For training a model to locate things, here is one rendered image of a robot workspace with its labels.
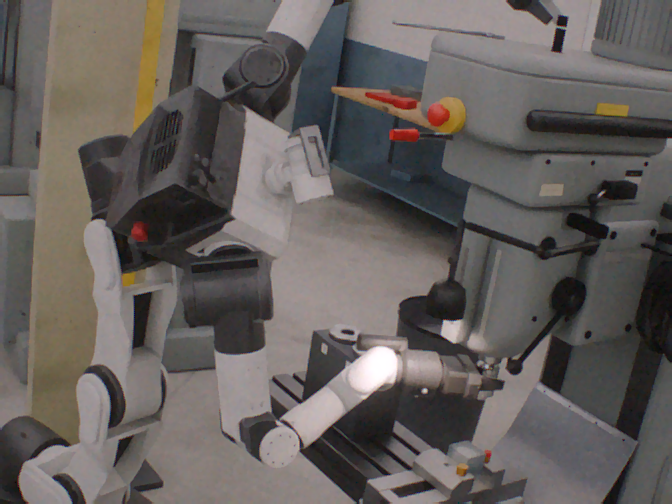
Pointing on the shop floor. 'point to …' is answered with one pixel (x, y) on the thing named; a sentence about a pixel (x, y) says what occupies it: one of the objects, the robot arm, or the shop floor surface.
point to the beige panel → (145, 39)
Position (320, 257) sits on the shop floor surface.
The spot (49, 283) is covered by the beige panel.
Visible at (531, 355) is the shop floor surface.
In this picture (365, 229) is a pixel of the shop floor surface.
